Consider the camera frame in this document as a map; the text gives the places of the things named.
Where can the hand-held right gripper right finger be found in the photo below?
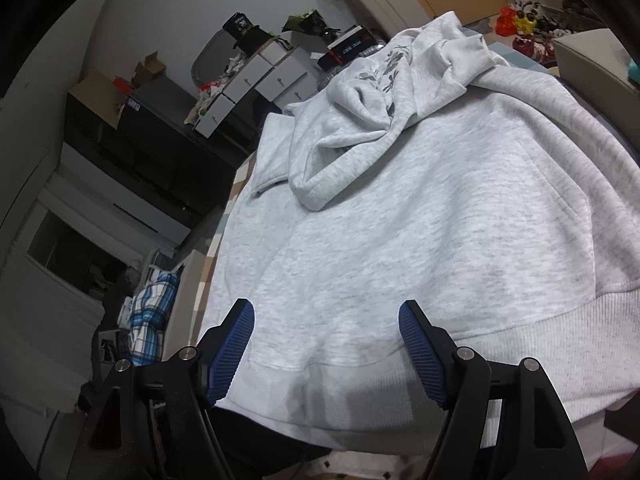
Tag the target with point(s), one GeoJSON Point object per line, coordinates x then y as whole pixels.
{"type": "Point", "coordinates": [425, 355]}

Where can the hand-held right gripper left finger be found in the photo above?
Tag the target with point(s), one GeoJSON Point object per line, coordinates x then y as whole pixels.
{"type": "Point", "coordinates": [230, 355]}

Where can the light grey hoodie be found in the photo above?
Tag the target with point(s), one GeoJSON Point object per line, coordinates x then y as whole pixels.
{"type": "Point", "coordinates": [425, 210]}

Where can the beige bed base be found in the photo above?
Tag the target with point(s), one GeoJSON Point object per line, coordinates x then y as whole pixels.
{"type": "Point", "coordinates": [187, 300]}

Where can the blue plaid cloth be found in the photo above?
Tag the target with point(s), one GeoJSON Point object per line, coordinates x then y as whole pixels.
{"type": "Point", "coordinates": [150, 320]}

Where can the small black box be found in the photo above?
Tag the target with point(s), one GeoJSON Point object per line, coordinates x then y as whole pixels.
{"type": "Point", "coordinates": [107, 347]}

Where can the black cabinet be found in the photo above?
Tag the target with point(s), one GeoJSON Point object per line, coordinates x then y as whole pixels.
{"type": "Point", "coordinates": [150, 155]}

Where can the crumpled plastic bags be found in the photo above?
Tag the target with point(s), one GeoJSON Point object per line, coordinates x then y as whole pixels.
{"type": "Point", "coordinates": [210, 95]}

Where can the white drawer cabinet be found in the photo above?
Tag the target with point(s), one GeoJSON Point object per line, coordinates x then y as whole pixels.
{"type": "Point", "coordinates": [270, 85]}

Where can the large cardboard box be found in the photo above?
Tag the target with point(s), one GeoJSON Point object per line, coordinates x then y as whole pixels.
{"type": "Point", "coordinates": [95, 92]}

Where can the grey oval mirror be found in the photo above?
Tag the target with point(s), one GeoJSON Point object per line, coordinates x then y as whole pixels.
{"type": "Point", "coordinates": [210, 60]}

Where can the small cardboard box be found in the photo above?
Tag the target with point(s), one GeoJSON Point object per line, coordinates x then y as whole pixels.
{"type": "Point", "coordinates": [150, 67]}

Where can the clear plastic bottles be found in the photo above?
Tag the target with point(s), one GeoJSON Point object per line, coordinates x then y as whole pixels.
{"type": "Point", "coordinates": [375, 51]}

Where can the black box with red print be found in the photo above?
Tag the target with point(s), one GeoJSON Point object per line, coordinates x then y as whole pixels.
{"type": "Point", "coordinates": [347, 45]}

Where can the maroon shoes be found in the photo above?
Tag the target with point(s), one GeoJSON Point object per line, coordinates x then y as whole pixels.
{"type": "Point", "coordinates": [530, 46]}

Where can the dark wrapped bouquet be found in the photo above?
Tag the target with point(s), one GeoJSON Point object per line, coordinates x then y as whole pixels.
{"type": "Point", "coordinates": [307, 22]}

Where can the grey upholstered bench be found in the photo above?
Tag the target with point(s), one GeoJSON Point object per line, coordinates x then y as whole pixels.
{"type": "Point", "coordinates": [590, 55]}

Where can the red plastic bag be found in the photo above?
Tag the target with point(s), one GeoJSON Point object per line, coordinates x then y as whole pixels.
{"type": "Point", "coordinates": [506, 21]}

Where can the yellow shoes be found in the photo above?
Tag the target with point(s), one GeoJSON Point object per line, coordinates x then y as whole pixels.
{"type": "Point", "coordinates": [526, 22]}

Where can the teal sweatshirt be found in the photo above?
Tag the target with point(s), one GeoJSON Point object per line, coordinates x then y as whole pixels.
{"type": "Point", "coordinates": [635, 70]}

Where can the pile of assorted sneakers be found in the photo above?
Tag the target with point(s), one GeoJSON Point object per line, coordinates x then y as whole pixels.
{"type": "Point", "coordinates": [560, 17]}

